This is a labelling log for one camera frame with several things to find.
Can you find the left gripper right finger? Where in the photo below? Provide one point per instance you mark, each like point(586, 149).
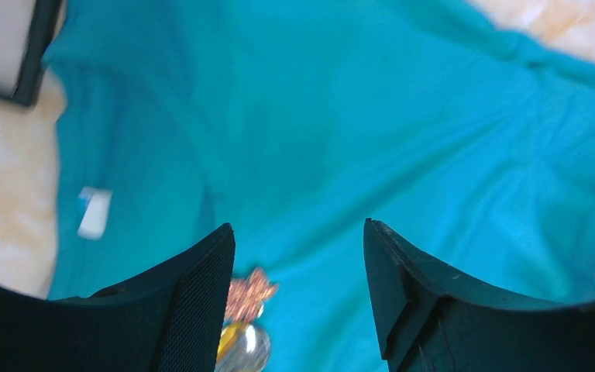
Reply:
point(430, 316)

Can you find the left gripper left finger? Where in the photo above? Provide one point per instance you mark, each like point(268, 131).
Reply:
point(168, 318)

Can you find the round grey yellow brooch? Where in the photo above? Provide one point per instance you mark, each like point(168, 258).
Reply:
point(243, 347)

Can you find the pink gem brooch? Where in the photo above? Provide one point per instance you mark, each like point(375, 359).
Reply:
point(247, 296)

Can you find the teal t-shirt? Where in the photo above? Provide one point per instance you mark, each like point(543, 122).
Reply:
point(294, 121)

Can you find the black box with grey brooch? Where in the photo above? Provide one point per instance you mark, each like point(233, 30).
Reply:
point(26, 30)

